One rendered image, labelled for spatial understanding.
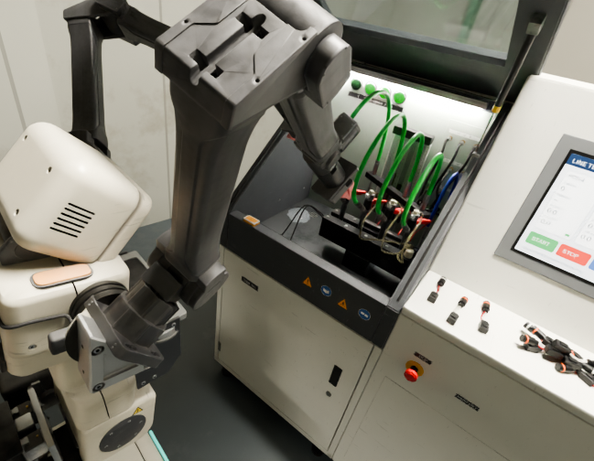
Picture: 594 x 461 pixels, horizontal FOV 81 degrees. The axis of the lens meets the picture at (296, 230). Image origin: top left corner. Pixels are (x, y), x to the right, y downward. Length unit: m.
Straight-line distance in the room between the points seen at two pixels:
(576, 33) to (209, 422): 3.40
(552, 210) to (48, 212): 1.09
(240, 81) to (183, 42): 0.05
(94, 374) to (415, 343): 0.79
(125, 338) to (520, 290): 0.99
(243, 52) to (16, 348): 0.53
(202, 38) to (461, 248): 0.99
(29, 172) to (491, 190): 1.04
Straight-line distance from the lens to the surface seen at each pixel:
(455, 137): 1.36
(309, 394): 1.50
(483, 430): 1.19
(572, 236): 1.13
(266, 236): 1.17
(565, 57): 3.45
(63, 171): 0.56
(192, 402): 1.86
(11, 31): 2.04
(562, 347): 1.09
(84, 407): 0.87
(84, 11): 1.06
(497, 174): 1.11
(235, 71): 0.26
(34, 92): 2.09
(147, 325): 0.53
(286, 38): 0.28
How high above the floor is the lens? 1.62
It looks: 33 degrees down
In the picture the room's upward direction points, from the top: 11 degrees clockwise
